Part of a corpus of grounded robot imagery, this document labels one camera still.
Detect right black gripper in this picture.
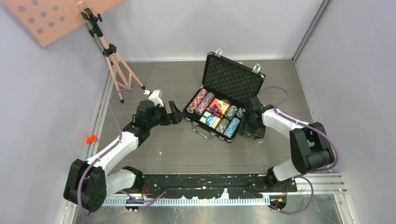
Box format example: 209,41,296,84
239,112,266,140

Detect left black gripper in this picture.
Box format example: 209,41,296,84
147,101,184,129

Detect blue playing card deck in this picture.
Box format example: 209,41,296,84
199,112,221,129

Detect black poker chip case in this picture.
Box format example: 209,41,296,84
183,49,266,142

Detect red triangle all-in button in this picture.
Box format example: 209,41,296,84
207,101,223,113

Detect dark green chip pile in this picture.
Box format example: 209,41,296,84
243,131,253,138

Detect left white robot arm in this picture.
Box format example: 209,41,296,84
63,100,185,212

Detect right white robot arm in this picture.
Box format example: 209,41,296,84
240,97,336,192

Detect light blue chip stack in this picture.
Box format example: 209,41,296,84
223,118,240,138

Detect red poker chip stack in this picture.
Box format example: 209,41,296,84
187,88,208,113

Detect green poker chip stack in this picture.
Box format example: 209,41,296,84
225,105,238,120

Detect grey camo chip stack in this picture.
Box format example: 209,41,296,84
216,118,230,133

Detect clear round dealer button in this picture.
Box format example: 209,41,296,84
220,100,230,110

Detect red playing card deck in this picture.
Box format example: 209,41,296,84
207,98,231,115

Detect pink music stand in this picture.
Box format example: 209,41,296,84
5,0,145,91

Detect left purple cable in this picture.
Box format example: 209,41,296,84
77,89,166,217

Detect orange clip on rail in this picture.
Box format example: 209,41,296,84
86,135,96,144

